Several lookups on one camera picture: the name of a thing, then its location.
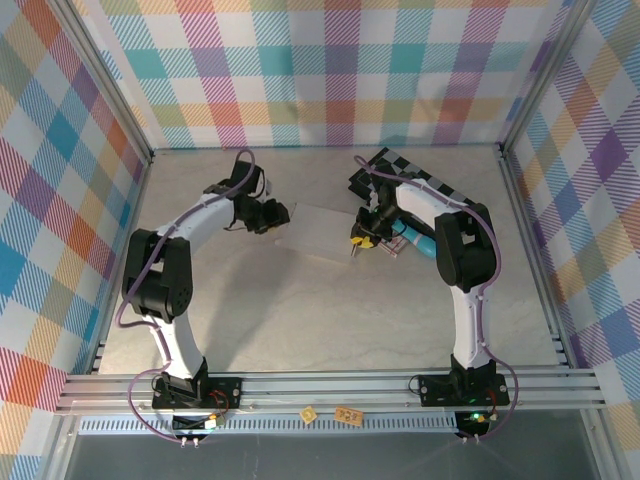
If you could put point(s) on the white paper box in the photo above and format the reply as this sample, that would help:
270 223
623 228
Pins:
315 230

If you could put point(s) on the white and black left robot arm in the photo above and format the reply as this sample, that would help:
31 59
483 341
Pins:
175 345

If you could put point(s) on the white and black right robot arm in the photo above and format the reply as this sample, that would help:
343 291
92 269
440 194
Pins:
470 320

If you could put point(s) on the red patterned card box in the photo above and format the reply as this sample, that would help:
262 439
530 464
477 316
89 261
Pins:
396 247

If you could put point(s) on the teal blue bottle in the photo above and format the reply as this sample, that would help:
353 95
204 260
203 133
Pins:
420 244

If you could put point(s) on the black grey checkerboard panel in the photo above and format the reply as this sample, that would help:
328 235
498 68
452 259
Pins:
410 167

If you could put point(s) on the orange wooden tag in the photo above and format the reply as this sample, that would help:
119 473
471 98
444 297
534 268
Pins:
347 415

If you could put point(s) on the small yellow wooden tag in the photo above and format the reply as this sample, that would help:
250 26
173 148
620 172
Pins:
308 415

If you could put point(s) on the black circuit board with connectors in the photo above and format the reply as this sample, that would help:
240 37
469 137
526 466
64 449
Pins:
472 422
195 425

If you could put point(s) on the aluminium frame rail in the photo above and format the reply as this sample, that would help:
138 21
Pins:
325 387

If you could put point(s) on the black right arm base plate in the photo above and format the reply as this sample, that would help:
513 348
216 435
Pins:
435 390

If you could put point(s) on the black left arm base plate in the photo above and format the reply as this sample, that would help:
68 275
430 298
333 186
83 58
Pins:
225 392

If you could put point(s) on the aluminium frame post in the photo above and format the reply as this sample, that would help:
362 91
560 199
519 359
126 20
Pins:
106 80
545 75

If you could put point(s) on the aluminium lower frame leg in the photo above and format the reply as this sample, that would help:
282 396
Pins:
60 450
600 445

